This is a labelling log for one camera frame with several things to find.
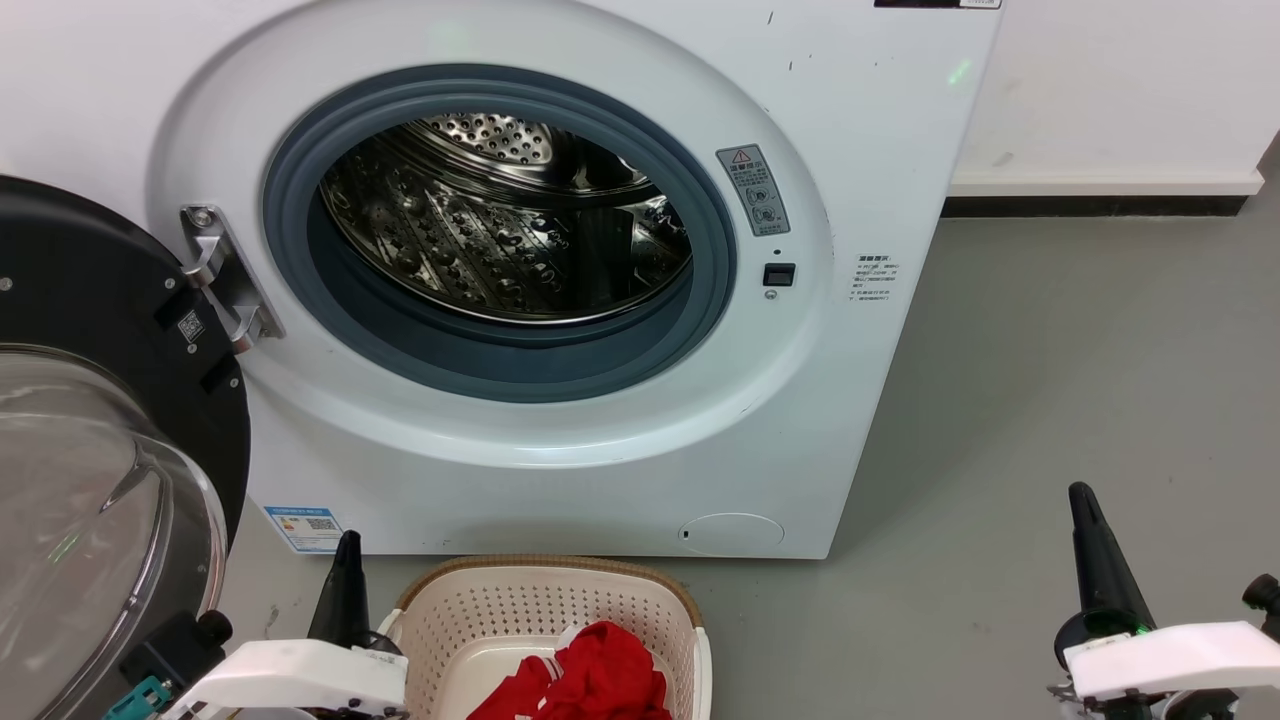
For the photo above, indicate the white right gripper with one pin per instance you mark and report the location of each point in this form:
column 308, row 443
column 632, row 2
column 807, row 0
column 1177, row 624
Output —
column 1170, row 660

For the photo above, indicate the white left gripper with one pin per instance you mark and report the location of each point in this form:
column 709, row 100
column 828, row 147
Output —
column 300, row 675

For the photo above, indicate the red garment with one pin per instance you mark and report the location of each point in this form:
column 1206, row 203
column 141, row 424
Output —
column 600, row 670

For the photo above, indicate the beige plastic laundry basket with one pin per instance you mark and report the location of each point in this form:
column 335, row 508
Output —
column 480, row 620

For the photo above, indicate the stainless steel washing machine drum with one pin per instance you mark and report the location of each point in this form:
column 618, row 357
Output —
column 450, row 240

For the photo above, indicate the black glass washer door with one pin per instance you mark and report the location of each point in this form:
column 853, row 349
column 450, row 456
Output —
column 80, row 280

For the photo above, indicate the blue white energy label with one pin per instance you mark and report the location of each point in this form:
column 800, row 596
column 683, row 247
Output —
column 303, row 530

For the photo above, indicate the grey rubber door gasket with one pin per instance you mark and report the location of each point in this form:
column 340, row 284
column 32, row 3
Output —
column 500, row 370

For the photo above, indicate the white front-load washing machine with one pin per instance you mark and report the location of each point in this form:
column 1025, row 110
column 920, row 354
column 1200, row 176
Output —
column 850, row 400

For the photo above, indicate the small door QR sticker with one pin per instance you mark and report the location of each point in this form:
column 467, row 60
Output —
column 191, row 326

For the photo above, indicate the silver metal door hinge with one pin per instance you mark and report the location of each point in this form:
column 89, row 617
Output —
column 225, row 270

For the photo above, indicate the black white baseboard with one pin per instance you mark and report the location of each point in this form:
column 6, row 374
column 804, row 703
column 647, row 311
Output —
column 1100, row 205

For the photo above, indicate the small printed text sticker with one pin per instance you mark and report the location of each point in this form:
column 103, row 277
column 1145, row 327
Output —
column 874, row 278

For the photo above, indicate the round white filter cover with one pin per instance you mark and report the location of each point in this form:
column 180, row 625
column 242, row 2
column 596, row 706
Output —
column 730, row 535

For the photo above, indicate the black door latch socket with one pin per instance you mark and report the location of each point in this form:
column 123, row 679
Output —
column 779, row 274

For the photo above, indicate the grey warning sticker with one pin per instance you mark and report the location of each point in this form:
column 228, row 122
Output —
column 755, row 190

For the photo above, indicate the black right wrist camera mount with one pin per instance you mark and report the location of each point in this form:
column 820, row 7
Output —
column 1262, row 595

